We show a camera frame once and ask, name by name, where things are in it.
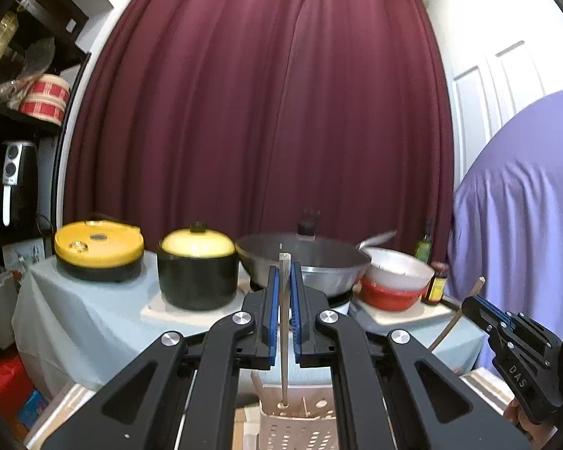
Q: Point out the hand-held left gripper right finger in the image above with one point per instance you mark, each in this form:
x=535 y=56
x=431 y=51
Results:
x=296 y=318

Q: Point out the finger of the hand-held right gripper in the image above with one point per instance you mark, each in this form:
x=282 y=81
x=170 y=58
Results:
x=499 y=313
x=483 y=318

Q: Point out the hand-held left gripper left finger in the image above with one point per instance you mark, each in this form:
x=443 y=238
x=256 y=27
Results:
x=273 y=318

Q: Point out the light wooden chopstick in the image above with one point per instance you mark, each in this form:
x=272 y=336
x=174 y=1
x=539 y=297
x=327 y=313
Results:
x=285 y=375
x=445 y=330

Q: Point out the white perforated utensil holder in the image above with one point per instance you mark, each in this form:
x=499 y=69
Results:
x=291 y=431

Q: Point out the person's right hand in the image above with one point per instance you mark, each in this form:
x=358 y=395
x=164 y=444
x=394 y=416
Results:
x=516 y=415

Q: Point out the white induction cooker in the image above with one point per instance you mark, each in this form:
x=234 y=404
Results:
x=342 y=302

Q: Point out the steel wok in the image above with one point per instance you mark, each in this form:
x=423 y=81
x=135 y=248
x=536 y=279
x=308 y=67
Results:
x=331 y=280

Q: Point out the brown sauce bottle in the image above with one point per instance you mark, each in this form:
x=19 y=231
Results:
x=436 y=286

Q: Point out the black pot with yellow lid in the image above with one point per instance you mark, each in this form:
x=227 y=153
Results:
x=199 y=281

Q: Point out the glass wok lid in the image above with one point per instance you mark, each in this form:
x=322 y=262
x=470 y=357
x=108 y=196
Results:
x=309 y=227

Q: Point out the green glass bottle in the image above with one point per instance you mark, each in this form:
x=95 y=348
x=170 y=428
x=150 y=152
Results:
x=423 y=246

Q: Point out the red bowl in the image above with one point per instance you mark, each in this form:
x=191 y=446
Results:
x=389 y=297

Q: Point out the white bowl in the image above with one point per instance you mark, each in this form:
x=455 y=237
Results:
x=399 y=267

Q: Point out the purple cloth cover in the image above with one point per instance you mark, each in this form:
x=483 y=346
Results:
x=521 y=197

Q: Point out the long light board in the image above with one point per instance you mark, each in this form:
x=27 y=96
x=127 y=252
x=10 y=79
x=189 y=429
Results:
x=155 y=311

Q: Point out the grey tablecloth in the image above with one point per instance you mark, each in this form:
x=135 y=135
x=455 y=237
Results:
x=98 y=328

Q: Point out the flat pot with yellow lid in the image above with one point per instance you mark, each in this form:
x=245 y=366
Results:
x=98 y=243

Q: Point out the white panel door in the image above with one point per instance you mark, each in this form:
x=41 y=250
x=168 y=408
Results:
x=474 y=103

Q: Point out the dark red curtain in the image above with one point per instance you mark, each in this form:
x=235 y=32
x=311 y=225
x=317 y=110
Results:
x=216 y=103

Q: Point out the blue packet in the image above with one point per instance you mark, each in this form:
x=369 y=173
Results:
x=32 y=408

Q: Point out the white printed card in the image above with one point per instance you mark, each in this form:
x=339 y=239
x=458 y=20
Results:
x=23 y=255

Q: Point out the black air fryer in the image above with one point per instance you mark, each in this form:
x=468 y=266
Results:
x=18 y=183

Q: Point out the round red striped box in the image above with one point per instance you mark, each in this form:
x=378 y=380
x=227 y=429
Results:
x=44 y=101

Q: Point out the black shelving unit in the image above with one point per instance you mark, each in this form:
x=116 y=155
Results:
x=23 y=119

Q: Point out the clear plastic bag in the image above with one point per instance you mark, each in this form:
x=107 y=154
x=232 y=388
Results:
x=26 y=68

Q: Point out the black box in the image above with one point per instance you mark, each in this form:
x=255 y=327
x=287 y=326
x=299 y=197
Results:
x=51 y=16

